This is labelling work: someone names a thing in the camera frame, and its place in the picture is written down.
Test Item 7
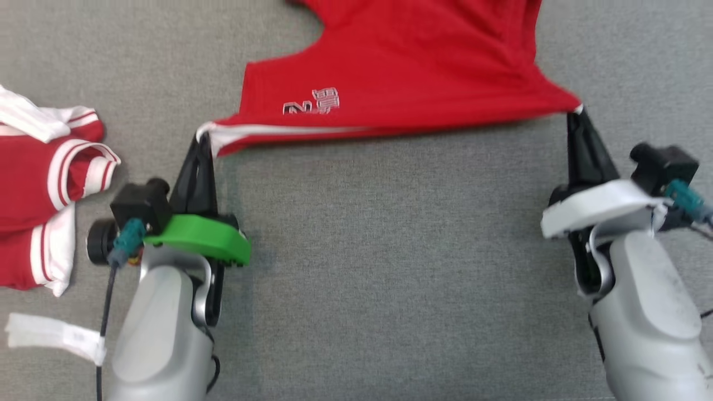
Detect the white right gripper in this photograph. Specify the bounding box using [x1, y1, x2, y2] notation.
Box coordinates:
[540, 111, 669, 300]

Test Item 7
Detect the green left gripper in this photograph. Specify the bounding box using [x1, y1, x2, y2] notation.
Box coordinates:
[144, 134, 251, 326]

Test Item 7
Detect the red white-sleeved basketball jersey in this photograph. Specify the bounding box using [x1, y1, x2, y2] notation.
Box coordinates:
[0, 84, 122, 297]

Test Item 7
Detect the red white jersey pile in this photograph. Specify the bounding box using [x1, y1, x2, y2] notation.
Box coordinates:
[196, 0, 583, 160]

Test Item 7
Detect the grey fabric sofa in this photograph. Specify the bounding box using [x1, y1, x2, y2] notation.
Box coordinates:
[0, 0, 713, 401]

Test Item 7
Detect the left teal-plug black camera cable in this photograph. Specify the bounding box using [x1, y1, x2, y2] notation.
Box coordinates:
[96, 218, 147, 401]

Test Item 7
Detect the teal-plug black camera cable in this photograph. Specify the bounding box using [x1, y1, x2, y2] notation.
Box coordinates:
[663, 179, 713, 240]
[96, 218, 147, 401]

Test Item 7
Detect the right teal-plug black camera cable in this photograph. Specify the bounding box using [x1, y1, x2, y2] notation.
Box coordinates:
[663, 179, 713, 240]

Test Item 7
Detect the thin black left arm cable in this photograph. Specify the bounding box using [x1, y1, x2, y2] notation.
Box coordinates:
[205, 354, 222, 393]

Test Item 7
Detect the white cable label tag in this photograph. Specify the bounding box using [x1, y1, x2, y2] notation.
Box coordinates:
[4, 312, 108, 367]

